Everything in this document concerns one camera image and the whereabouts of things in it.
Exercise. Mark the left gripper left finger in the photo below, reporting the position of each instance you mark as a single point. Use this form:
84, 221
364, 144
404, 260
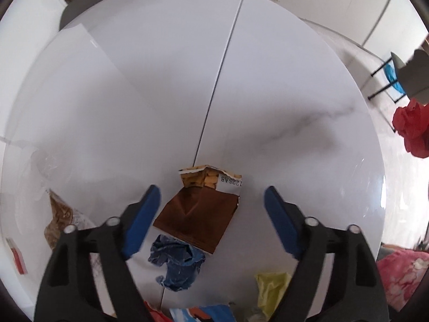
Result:
68, 291

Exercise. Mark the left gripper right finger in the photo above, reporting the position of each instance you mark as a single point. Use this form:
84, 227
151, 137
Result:
355, 291

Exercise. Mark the red paper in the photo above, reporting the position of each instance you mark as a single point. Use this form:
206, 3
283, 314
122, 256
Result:
411, 123

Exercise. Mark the pink floral sleeve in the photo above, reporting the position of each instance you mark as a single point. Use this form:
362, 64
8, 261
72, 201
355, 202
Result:
401, 273

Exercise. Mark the small red white packet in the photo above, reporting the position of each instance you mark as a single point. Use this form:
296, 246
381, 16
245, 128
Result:
17, 257

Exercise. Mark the clear bag with snacks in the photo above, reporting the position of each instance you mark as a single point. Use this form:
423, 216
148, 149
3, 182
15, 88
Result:
63, 216

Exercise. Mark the yellow crumpled wrapper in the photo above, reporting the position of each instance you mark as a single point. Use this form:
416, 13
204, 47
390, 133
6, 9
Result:
271, 288

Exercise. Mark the red torn wrapper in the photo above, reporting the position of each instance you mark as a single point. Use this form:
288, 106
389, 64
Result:
157, 315

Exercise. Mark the blue white red wrapper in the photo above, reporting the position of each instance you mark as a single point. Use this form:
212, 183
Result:
213, 313

